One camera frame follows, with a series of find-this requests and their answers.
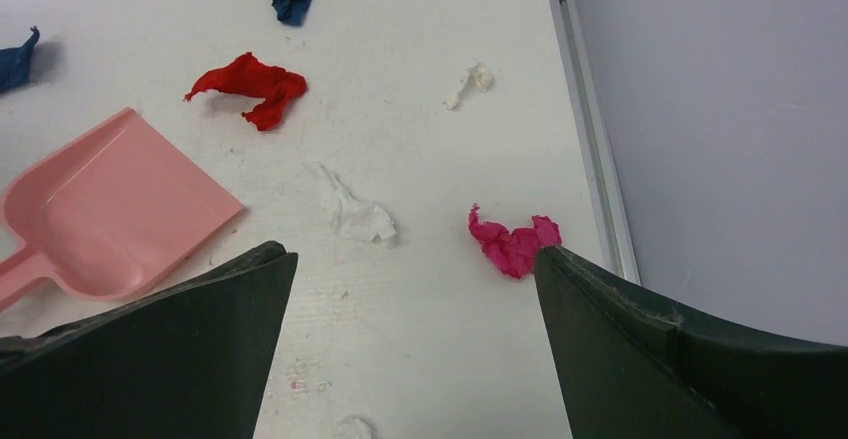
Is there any red paper scrap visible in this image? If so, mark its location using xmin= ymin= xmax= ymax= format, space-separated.
xmin=183 ymin=52 xmax=308 ymax=132

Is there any aluminium table edge rail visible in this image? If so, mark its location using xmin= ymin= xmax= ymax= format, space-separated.
xmin=550 ymin=0 xmax=642 ymax=285

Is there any long dark blue paper scrap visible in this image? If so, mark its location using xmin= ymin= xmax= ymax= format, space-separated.
xmin=1 ymin=26 xmax=40 ymax=93

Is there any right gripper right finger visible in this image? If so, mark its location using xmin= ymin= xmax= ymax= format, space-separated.
xmin=535 ymin=246 xmax=847 ymax=438

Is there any small white paper twist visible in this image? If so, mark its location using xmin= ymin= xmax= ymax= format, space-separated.
xmin=442 ymin=62 xmax=494 ymax=110

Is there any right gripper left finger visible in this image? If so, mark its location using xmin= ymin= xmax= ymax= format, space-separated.
xmin=1 ymin=241 xmax=298 ymax=438

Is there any magenta paper scrap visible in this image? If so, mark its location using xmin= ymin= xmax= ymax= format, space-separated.
xmin=468 ymin=204 xmax=562 ymax=280

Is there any flat white paper scrap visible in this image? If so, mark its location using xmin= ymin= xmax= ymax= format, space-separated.
xmin=306 ymin=162 xmax=397 ymax=243

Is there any pink plastic dustpan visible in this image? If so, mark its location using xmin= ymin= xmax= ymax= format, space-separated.
xmin=1 ymin=108 xmax=244 ymax=309

